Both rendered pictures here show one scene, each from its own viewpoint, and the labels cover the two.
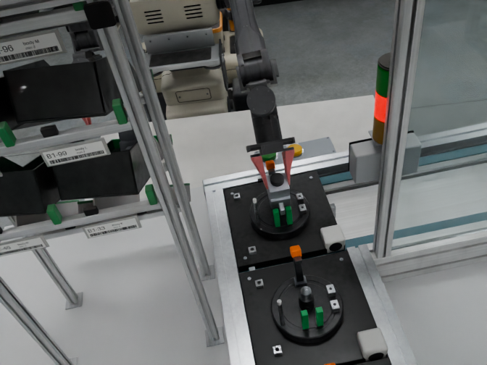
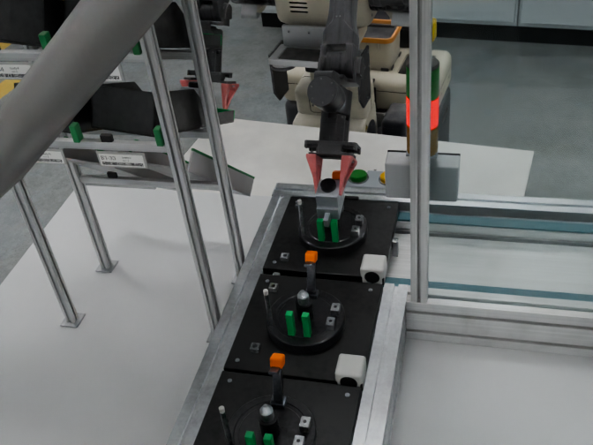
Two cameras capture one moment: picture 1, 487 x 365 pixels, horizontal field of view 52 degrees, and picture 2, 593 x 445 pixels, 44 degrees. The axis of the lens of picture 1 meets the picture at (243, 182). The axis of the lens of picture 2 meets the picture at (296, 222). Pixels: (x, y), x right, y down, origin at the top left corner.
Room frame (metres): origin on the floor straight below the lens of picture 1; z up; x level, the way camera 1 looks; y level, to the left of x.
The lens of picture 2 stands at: (-0.36, -0.39, 1.92)
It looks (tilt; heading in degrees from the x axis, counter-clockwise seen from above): 38 degrees down; 20
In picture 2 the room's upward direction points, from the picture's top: 7 degrees counter-clockwise
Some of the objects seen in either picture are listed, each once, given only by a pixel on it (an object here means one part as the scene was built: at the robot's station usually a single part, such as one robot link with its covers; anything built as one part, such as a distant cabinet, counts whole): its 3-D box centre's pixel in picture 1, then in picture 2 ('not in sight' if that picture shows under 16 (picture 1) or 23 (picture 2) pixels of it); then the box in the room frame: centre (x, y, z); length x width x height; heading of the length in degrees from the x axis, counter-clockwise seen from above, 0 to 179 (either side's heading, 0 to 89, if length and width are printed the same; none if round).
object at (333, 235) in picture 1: (333, 239); (373, 269); (0.67, -0.17, 0.97); 0.05 x 0.05 x 0.04; 2
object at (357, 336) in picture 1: (306, 298); (304, 307); (0.51, -0.08, 1.01); 0.24 x 0.24 x 0.13; 2
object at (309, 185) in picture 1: (280, 217); (334, 237); (0.77, -0.07, 0.96); 0.24 x 0.24 x 0.02; 2
